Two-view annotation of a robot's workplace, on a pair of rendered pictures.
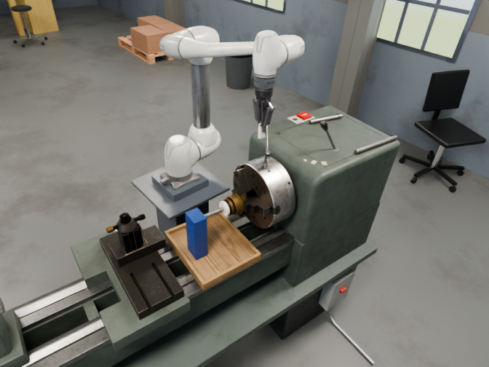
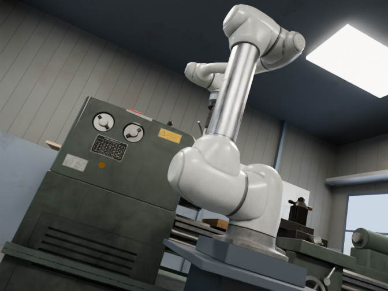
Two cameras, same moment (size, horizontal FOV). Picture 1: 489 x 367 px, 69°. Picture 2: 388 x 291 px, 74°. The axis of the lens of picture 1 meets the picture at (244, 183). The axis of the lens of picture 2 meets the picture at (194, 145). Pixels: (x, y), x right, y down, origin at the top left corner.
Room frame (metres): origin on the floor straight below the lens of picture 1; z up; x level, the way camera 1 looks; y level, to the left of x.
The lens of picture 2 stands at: (2.59, 0.62, 0.79)
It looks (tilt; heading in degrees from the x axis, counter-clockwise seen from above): 19 degrees up; 212
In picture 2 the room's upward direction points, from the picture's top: 18 degrees clockwise
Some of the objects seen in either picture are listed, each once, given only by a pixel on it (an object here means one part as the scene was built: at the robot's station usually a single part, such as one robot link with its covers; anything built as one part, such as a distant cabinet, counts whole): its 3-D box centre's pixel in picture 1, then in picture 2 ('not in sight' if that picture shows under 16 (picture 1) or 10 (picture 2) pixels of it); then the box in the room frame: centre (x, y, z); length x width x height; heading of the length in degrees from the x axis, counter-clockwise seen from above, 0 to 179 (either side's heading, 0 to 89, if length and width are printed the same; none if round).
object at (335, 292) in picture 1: (354, 317); not in sight; (1.23, -0.71, 0.22); 0.42 x 0.18 x 0.44; 38
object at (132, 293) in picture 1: (139, 266); (288, 237); (0.93, 0.41, 0.95); 0.43 x 0.18 x 0.04; 38
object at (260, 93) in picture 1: (263, 97); (213, 110); (1.41, -0.06, 1.50); 0.08 x 0.07 x 0.09; 38
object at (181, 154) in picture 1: (179, 154); (256, 197); (1.74, 0.39, 0.97); 0.18 x 0.16 x 0.22; 141
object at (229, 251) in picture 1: (211, 245); (232, 230); (1.12, 0.13, 0.89); 0.36 x 0.30 x 0.04; 38
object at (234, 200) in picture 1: (234, 204); not in sight; (1.19, 0.04, 1.08); 0.09 x 0.09 x 0.09; 38
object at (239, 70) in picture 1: (239, 67); not in sight; (5.22, 0.18, 0.27); 0.45 x 0.43 x 0.55; 134
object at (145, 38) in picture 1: (153, 37); not in sight; (6.61, 1.80, 0.22); 1.24 x 0.86 x 0.45; 44
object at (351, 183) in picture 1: (318, 167); (131, 161); (1.55, -0.38, 1.06); 0.59 x 0.48 x 0.39; 128
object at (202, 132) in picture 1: (203, 97); (228, 97); (1.90, 0.26, 1.26); 0.22 x 0.16 x 0.77; 141
